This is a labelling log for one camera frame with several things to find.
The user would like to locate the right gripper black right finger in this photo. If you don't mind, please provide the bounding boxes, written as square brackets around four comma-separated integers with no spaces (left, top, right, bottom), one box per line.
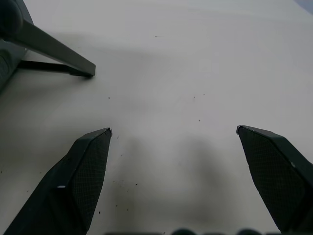
[236,125,313,235]

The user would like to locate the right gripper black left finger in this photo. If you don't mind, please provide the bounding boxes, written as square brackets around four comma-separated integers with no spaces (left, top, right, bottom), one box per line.
[0,127,113,235]

